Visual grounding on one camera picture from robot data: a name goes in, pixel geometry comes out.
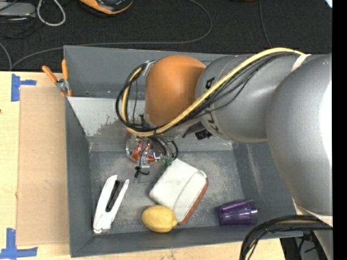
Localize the white pad with brown edge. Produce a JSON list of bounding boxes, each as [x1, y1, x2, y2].
[[148, 158, 209, 226]]

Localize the yellow lemon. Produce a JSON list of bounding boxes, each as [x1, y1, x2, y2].
[[141, 204, 178, 233]]

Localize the white plastic tool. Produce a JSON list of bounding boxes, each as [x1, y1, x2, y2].
[[93, 174, 131, 235]]

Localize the grey metal bin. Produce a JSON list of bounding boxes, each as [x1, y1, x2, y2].
[[62, 44, 304, 258]]

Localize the brown cardboard board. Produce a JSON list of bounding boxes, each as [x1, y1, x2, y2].
[[15, 86, 70, 247]]

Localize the purple plastic cup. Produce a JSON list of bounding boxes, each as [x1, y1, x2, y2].
[[216, 198, 259, 226]]

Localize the black cylinder on white bracket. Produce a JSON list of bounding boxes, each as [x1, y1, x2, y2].
[[194, 128, 214, 141]]

